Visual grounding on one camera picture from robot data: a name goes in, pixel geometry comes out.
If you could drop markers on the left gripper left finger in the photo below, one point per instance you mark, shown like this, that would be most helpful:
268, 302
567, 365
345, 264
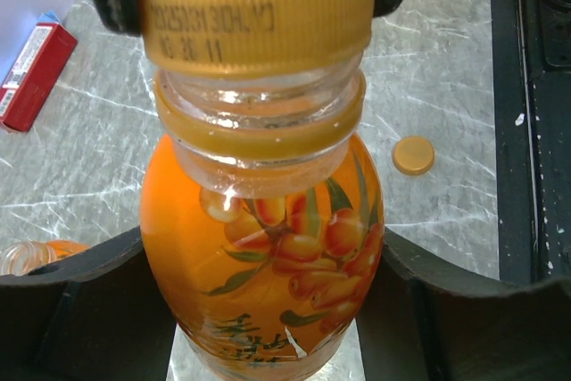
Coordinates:
97, 315

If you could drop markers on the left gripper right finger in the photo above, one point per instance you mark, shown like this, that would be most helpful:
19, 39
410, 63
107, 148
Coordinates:
425, 318

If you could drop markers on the orange juice bottle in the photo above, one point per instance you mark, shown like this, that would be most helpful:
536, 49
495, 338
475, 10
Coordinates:
262, 217
21, 258

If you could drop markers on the gold bottle cap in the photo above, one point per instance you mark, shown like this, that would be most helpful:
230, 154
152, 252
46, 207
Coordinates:
413, 155
249, 39

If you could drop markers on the blue packet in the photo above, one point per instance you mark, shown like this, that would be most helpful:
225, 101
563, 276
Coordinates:
48, 19

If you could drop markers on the red rectangular box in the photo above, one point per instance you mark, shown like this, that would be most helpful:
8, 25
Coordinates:
32, 76

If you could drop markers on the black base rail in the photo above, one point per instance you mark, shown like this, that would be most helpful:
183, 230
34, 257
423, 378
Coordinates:
531, 91

